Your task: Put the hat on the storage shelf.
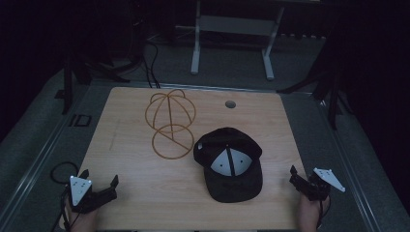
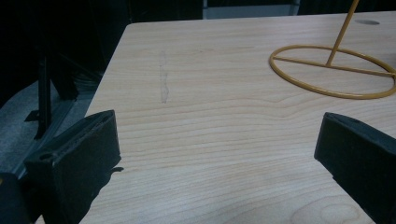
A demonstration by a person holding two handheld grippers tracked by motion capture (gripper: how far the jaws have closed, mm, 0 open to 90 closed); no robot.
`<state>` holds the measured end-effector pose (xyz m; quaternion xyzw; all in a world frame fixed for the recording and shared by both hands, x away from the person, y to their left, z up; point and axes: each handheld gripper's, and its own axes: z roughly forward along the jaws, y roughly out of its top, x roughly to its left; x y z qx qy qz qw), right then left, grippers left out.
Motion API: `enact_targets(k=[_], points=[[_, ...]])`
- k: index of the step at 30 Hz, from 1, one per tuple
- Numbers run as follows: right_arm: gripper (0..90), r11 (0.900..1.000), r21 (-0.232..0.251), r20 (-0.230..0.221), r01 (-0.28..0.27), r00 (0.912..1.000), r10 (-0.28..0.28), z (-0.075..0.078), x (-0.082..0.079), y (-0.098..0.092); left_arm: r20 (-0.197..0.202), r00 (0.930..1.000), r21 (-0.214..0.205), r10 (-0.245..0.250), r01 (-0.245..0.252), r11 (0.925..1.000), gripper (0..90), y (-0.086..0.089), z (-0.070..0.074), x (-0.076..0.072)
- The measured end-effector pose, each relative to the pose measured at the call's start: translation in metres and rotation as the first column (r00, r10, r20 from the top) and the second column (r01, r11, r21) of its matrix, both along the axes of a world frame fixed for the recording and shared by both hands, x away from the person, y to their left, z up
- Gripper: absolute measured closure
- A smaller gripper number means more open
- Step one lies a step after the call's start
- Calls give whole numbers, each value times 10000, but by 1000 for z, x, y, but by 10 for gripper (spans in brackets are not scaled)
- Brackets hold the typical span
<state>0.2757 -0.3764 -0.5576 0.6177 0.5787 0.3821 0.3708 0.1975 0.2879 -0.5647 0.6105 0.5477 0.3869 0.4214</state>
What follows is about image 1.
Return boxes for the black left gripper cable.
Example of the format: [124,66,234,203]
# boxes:
[57,188,75,232]

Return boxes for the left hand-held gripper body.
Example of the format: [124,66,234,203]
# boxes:
[69,175,118,215]

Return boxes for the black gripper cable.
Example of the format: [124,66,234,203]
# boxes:
[57,188,75,232]
[316,199,331,229]

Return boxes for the black floor cables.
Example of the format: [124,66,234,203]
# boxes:
[141,40,162,90]

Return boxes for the gold wire hat stand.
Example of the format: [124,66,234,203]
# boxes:
[144,88,197,160]

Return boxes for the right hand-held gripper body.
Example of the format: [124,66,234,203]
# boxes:
[303,167,346,202]

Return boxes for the white metal desk frame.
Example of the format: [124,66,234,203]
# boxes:
[174,0,286,82]

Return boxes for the black baseball cap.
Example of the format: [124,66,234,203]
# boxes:
[192,127,264,204]

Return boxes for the black looped cable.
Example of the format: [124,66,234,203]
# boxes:
[49,160,80,186]

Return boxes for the person's right hand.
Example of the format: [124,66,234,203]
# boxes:
[297,192,331,232]

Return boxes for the black stand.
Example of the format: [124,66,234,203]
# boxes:
[53,54,132,116]
[276,64,354,131]

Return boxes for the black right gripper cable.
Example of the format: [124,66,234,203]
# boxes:
[316,199,331,229]

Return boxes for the person's left hand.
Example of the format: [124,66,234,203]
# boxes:
[66,202,99,232]

